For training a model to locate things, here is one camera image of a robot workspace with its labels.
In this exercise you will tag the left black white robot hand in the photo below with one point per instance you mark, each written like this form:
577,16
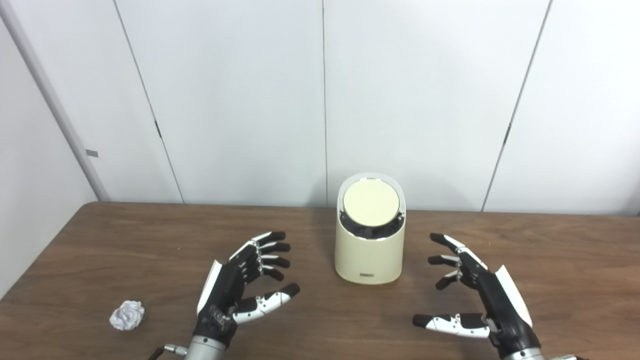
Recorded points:
220,292

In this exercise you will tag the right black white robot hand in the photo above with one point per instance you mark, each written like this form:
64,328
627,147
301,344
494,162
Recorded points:
502,305

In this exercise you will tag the white paper ball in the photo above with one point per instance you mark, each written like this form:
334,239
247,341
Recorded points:
127,316

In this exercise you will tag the cream-colored round bin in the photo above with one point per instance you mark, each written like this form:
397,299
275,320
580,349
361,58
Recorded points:
369,257

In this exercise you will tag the cream round bin lid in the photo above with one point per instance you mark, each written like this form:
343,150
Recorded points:
371,201

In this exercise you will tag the black bin liner bag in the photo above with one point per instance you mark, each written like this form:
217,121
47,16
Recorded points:
371,232

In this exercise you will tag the black wall panel hinge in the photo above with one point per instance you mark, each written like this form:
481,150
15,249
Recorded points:
158,130

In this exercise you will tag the small grey wall tag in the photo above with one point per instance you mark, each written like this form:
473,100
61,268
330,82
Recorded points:
92,153

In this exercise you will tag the grey wall corner post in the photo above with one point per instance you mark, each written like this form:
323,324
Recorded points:
50,95

